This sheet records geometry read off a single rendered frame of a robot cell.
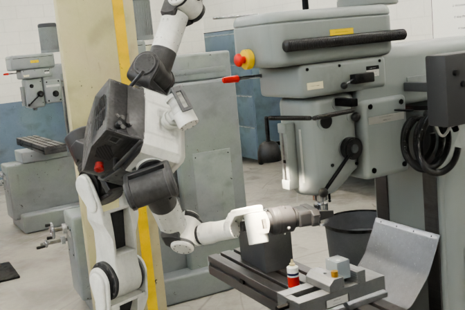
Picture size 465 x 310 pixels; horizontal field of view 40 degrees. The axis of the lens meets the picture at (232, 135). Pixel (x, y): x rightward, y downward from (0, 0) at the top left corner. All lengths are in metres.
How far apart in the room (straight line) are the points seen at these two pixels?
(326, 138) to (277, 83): 0.23
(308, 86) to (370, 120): 0.26
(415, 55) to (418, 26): 5.42
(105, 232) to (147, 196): 0.43
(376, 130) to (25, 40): 9.18
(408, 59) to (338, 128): 0.35
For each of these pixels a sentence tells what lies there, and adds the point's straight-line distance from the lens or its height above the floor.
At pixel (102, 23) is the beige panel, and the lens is 3.59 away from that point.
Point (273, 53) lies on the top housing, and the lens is 1.87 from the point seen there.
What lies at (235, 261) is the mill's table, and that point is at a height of 0.95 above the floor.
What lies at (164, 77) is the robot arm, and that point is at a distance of 2.19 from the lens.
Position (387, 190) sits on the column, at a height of 1.22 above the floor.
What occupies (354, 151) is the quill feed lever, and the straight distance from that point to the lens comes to 2.03.
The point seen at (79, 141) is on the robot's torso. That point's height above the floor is 1.52.
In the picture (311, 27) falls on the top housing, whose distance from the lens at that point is 1.93.
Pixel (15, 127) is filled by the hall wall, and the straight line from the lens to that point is 10.88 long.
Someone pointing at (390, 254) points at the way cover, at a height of 1.01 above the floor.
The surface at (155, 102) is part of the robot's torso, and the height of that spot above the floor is 1.65.
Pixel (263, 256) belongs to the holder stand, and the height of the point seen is 1.02.
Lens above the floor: 1.81
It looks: 8 degrees down
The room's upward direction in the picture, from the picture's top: 5 degrees counter-clockwise
